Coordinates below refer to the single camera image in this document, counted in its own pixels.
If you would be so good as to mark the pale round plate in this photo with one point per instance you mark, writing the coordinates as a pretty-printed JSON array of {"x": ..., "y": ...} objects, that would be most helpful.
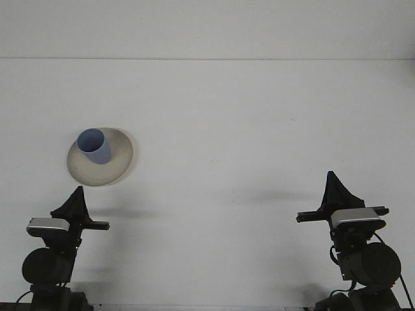
[{"x": 120, "y": 155}]

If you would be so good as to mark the pale blue cup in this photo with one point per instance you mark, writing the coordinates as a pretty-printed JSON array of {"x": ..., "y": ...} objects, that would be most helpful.
[{"x": 100, "y": 155}]

